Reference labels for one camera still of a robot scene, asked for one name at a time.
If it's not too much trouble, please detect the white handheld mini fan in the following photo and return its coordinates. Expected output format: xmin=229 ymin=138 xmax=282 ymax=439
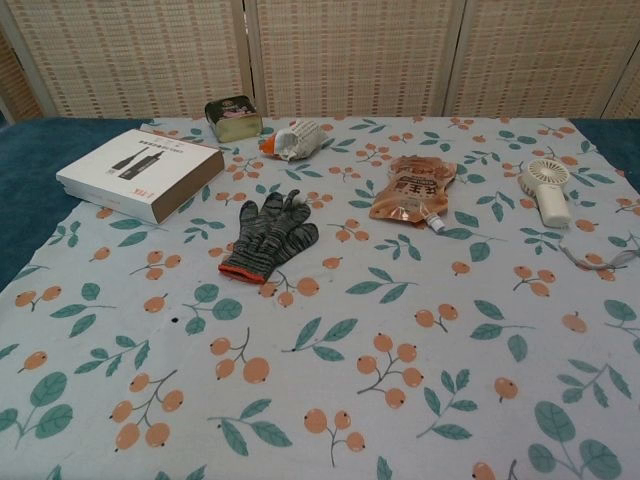
xmin=517 ymin=158 xmax=572 ymax=230

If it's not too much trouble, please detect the grey knitted work glove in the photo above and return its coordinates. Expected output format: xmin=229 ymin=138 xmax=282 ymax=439
xmin=217 ymin=189 xmax=320 ymax=286

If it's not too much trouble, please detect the floral leaf and berry tablecloth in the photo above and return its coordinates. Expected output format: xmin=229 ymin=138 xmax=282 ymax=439
xmin=0 ymin=115 xmax=640 ymax=480

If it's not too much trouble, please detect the orange spouted refill pouch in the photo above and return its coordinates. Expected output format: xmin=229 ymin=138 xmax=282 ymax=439
xmin=368 ymin=154 xmax=459 ymax=234

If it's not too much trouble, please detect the crumpled white paper wrapper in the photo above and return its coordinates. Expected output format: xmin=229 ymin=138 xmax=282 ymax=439
xmin=258 ymin=118 xmax=335 ymax=163

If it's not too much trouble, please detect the dark green metal tin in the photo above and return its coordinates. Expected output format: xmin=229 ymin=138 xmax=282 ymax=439
xmin=204 ymin=94 xmax=264 ymax=144

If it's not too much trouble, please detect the woven bamboo screen panel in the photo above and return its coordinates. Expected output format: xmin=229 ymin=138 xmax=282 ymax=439
xmin=252 ymin=0 xmax=464 ymax=121
xmin=449 ymin=0 xmax=640 ymax=121
xmin=19 ymin=0 xmax=254 ymax=121
xmin=0 ymin=0 xmax=49 ymax=124

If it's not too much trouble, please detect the white flat product box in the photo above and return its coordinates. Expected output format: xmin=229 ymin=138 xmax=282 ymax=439
xmin=55 ymin=127 xmax=226 ymax=225

